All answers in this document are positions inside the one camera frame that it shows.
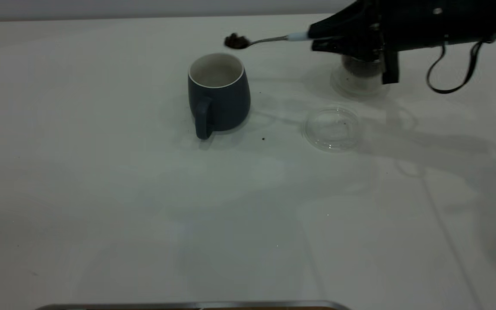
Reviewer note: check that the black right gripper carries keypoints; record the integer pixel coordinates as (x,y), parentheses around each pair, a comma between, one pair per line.
(437,23)

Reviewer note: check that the clear round glass saucer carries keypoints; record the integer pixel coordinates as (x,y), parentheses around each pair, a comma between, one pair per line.
(332,145)

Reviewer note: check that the spoonful of coffee beans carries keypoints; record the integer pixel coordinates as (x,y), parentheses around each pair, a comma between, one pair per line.
(236,41)

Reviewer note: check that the dark grey ceramic mug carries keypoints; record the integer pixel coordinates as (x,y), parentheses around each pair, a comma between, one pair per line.
(226,107)

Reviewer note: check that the clear double-wall glass cup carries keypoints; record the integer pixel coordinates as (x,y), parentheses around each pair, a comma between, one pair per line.
(355,87)

